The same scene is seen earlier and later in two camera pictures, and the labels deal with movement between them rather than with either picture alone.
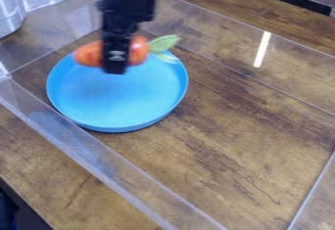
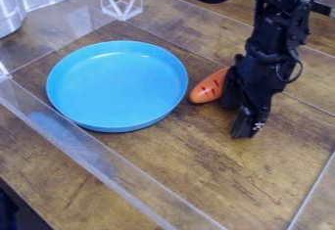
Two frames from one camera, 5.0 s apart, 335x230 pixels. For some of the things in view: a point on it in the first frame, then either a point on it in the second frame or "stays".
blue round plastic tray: (118, 102) stays
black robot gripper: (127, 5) -> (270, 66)
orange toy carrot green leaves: (90, 54) -> (209, 90)
